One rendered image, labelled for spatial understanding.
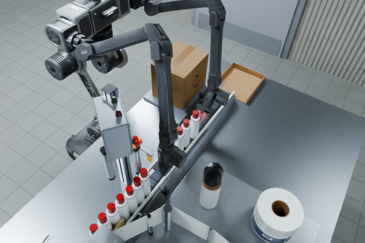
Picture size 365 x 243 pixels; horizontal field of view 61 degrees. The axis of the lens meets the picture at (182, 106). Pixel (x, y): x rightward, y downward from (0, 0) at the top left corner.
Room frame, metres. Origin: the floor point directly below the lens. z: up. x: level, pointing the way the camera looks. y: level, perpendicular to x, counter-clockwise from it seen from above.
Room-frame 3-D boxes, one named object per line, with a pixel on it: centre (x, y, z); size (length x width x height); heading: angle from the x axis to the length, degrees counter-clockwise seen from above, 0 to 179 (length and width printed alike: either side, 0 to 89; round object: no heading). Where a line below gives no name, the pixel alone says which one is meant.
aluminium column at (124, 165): (0.83, 0.28, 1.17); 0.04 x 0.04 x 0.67; 58
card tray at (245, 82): (1.64, -0.39, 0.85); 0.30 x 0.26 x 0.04; 148
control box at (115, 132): (0.75, 0.26, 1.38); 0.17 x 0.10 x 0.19; 23
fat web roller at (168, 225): (0.58, 0.04, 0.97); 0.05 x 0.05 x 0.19
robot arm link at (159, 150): (0.77, 0.07, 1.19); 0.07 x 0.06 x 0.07; 60
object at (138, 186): (0.70, 0.19, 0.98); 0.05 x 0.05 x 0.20
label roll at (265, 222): (0.62, -0.45, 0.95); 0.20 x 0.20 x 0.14
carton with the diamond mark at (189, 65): (1.53, 0.03, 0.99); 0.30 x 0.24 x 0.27; 150
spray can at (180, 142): (1.00, 0.01, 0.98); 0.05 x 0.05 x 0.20
